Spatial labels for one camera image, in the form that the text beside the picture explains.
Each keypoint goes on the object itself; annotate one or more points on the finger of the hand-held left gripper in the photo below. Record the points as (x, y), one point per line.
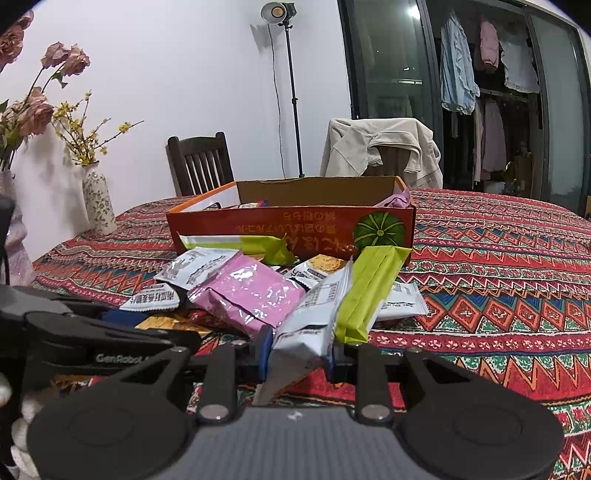
(124, 317)
(138, 339)

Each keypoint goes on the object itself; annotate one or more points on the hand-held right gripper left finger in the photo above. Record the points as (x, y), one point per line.
(265, 355)

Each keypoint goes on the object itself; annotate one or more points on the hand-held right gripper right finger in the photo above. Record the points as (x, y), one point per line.
(331, 364)

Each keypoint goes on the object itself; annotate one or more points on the gold and white snack packet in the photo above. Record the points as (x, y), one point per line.
(318, 270)
(150, 300)

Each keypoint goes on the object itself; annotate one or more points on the pink snack packet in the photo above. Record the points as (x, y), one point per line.
(395, 199)
(244, 290)

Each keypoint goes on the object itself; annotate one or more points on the grey white snack packet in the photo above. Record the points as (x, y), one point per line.
(198, 267)

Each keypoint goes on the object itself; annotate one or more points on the orange cardboard box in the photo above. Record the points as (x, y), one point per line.
(300, 226)

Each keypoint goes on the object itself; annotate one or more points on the person's left forearm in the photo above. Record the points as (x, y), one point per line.
(32, 424)

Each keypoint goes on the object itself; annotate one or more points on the floral ceramic vase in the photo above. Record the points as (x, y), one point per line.
(99, 205)

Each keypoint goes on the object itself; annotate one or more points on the long green white snack packet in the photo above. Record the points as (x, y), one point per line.
(221, 242)

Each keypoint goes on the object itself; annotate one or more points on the pink glass vase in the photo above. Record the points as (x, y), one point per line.
(16, 240)

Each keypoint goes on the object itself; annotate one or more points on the dark wooden chair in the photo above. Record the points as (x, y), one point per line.
(392, 164)
(201, 164)

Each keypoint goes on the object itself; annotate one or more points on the yellow flower branches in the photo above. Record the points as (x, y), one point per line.
(85, 147)

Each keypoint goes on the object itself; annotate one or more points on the beige jacket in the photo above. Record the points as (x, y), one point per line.
(351, 147)

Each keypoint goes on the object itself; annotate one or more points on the pink artificial roses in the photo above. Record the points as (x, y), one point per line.
(37, 113)

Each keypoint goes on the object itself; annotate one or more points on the studio light on stand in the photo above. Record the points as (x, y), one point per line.
(293, 101)

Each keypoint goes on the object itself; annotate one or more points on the pale pink hanging garment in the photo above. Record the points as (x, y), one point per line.
(491, 138)

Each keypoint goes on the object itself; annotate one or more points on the clothes rack with garments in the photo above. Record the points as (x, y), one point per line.
(392, 69)

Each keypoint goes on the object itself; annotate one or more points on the light blue hanging shirt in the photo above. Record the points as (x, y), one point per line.
(457, 69)

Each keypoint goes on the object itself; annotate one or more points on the white hanging top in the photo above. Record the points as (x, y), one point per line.
(519, 64)

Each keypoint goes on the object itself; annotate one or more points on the pink hanging top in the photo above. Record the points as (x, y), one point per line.
(489, 46)

